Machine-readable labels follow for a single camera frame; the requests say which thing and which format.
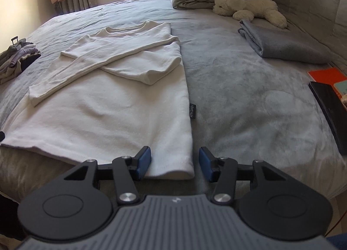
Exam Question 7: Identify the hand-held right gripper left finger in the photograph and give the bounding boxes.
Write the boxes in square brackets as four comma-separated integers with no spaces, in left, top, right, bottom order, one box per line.
[63,146,152,204]

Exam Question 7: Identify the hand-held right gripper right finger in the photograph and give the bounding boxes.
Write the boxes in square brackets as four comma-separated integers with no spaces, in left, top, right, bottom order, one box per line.
[199,147,288,204]

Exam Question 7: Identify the white long-sleeve shirt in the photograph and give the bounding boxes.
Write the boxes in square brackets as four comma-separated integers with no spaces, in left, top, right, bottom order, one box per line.
[0,21,196,180]

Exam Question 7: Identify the bed with grey sheet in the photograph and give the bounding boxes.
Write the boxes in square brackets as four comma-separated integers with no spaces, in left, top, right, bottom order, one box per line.
[0,0,347,204]

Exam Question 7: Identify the black notebook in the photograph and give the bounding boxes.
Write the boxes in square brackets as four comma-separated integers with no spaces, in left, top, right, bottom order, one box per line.
[308,81,347,156]

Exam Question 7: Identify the folded grey garment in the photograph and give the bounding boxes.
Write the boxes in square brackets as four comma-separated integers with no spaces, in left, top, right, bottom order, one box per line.
[238,19,332,64]

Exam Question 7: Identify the orange book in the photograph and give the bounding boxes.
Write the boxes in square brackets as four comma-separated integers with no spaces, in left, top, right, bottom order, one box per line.
[308,67,347,84]

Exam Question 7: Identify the light blue card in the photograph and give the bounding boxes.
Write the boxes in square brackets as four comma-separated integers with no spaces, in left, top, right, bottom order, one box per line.
[333,79,347,104]

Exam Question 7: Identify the white plush dog toy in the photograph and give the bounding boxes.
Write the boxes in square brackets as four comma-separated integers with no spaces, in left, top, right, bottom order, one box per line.
[212,0,288,29]

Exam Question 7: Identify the cream garment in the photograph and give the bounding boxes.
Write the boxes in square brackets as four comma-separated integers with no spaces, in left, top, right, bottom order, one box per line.
[0,57,30,85]

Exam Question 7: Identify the purple garment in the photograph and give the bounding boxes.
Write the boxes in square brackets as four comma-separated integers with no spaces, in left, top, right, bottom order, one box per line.
[0,46,38,67]

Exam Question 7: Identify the grey fleece garment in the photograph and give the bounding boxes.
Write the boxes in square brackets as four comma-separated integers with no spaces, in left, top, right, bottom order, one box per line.
[0,38,34,62]

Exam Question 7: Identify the grey quilted headboard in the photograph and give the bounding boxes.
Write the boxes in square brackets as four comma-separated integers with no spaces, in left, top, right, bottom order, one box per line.
[266,0,347,77]

